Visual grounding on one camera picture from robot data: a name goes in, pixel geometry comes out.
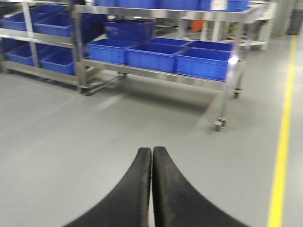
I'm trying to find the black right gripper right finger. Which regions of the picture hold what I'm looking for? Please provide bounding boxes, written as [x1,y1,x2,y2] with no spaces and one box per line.
[152,147,245,227]

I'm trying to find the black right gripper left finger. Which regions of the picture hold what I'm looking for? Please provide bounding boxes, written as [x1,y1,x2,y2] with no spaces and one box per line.
[66,148,152,227]

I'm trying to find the blue bin front right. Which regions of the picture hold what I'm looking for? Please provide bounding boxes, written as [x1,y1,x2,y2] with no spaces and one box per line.
[175,48,231,82]

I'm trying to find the blue bin front middle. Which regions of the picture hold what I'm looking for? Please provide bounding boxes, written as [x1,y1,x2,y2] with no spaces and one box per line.
[126,43,186,73]

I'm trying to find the blue bin front left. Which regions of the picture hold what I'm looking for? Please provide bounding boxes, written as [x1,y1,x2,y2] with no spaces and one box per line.
[87,38,139,65]

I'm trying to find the dark blue stacked bin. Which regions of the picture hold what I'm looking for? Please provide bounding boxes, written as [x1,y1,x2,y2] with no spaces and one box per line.
[104,19,155,42]

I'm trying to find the steel shelf cart with casters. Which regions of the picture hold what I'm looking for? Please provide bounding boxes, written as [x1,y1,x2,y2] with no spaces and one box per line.
[75,2,268,131]

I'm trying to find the steel shelf rack left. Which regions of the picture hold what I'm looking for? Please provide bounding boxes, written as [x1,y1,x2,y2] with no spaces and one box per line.
[0,0,95,92]

